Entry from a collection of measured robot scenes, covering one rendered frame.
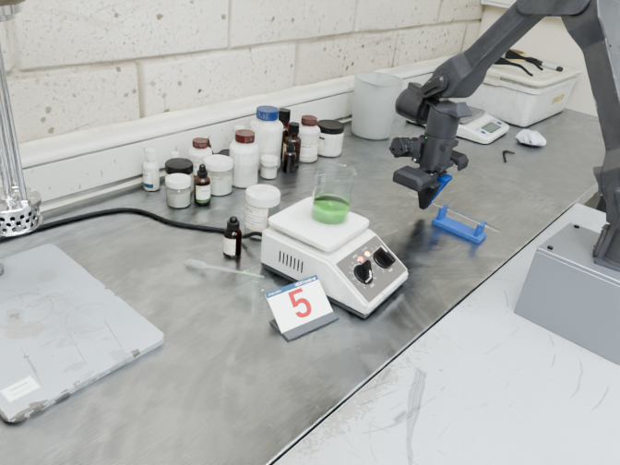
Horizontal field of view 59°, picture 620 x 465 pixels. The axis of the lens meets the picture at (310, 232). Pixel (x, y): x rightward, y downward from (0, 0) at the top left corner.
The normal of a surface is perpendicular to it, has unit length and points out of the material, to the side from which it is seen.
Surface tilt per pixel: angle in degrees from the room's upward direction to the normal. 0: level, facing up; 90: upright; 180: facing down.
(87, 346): 0
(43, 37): 90
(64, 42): 90
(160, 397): 0
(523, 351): 0
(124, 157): 90
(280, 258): 90
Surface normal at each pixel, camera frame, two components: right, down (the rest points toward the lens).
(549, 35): -0.65, 0.32
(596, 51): -0.82, 0.14
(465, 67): -0.48, -0.10
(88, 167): 0.75, 0.39
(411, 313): 0.10, -0.86
